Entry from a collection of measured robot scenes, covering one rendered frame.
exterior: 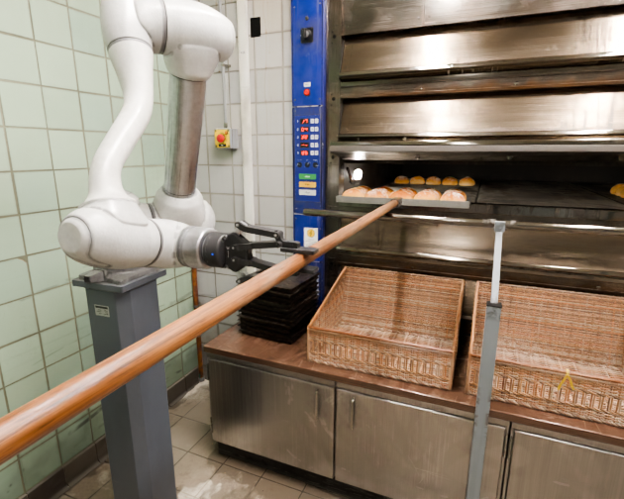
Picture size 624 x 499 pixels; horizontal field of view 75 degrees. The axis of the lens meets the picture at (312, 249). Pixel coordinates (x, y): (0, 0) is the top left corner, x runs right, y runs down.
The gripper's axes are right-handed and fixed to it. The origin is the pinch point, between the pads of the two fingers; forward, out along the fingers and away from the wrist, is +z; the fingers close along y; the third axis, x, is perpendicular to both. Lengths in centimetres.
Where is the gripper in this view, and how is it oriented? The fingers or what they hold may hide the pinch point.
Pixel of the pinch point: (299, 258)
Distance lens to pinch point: 79.2
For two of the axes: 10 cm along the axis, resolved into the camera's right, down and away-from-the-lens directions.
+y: -0.1, 9.7, 2.4
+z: 9.3, 1.0, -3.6
